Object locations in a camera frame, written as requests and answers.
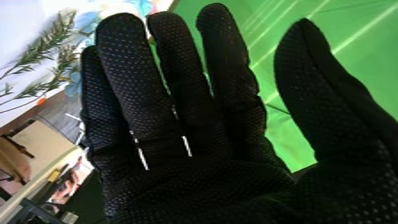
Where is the green sprig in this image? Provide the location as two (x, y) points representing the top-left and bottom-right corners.
(0, 10), (77, 81)
(0, 43), (83, 107)

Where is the white sheet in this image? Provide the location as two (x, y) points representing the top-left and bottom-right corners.
(0, 0), (179, 129)

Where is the blue flower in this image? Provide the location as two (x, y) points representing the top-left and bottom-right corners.
(60, 68), (85, 99)

